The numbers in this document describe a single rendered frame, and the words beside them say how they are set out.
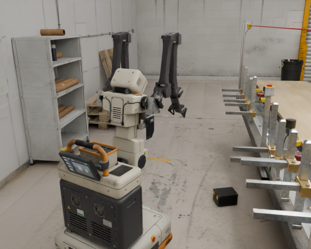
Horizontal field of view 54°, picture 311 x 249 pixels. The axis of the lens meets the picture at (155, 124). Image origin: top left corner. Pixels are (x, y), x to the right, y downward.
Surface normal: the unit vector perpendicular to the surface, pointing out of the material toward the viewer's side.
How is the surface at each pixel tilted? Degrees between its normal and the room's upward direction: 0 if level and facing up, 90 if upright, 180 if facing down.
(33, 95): 90
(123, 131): 82
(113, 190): 90
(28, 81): 90
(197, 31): 90
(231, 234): 0
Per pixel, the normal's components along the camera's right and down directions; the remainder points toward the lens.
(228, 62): -0.16, 0.31
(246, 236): -0.01, -0.95
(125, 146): -0.54, 0.13
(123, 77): -0.41, -0.44
